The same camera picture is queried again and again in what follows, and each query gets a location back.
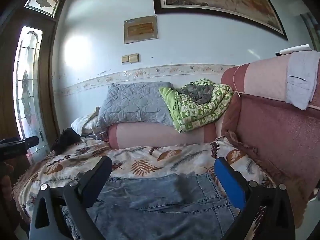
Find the stained glass window door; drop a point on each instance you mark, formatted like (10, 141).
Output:
(27, 103)

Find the large framed landscape painting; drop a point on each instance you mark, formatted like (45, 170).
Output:
(256, 12)

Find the white object atop sofa back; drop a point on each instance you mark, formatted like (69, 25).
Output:
(286, 51)

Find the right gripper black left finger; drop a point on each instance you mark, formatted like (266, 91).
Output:
(47, 221)

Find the beige wall light switches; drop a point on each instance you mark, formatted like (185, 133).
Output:
(132, 58)

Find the pink and maroon sofa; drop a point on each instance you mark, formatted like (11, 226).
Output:
(282, 137)

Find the dark grey crumpled cloth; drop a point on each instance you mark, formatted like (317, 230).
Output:
(199, 94)

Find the blue denim pants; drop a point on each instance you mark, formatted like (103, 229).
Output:
(176, 206)

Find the small framed gold plaque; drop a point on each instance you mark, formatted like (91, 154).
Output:
(140, 29)

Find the green patterned folded blanket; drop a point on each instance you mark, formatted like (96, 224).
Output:
(188, 115)

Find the light grey cloth on backrest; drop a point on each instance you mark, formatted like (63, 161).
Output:
(301, 83)

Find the person's left hand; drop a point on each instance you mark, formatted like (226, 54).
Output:
(5, 181)

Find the leaf-patterned quilted blanket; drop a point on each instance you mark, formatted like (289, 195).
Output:
(132, 162)

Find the grey quilted pillow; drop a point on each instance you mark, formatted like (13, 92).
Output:
(134, 102)

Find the black garment on sofa edge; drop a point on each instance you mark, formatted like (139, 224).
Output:
(67, 138)

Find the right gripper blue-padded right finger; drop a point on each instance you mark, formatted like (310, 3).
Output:
(265, 213)

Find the white patterned pillow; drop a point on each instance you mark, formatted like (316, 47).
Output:
(87, 124)

